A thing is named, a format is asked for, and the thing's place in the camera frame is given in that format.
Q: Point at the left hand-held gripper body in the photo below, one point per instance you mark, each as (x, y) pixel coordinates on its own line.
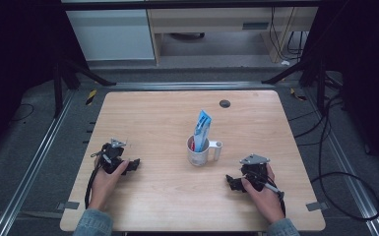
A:
(111, 154)

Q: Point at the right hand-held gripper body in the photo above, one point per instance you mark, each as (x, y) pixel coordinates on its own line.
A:
(255, 168)

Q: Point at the blue white toothpaste tube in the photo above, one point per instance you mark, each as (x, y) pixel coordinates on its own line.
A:
(202, 129)

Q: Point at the person's left hand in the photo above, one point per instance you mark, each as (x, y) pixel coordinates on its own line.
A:
(105, 185)

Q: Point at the person's right hand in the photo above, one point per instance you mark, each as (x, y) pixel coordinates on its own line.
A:
(264, 203)

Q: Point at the yellow black tape strip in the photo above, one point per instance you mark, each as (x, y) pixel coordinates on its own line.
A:
(91, 96)
(297, 95)

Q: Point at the grey tape piece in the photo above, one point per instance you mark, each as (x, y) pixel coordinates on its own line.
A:
(316, 206)
(68, 205)

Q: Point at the round grey table grommet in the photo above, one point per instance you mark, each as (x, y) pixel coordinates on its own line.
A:
(224, 104)

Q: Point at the black metal stand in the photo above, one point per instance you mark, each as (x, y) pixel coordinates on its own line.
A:
(58, 91)
(321, 85)

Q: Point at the white cabinet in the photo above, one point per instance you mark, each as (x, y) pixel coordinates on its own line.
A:
(111, 34)

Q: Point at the dark curtain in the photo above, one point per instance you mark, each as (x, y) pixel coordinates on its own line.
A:
(367, 59)
(16, 49)

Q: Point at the metal floor rail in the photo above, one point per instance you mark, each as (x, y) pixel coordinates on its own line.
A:
(32, 167)
(190, 86)
(344, 170)

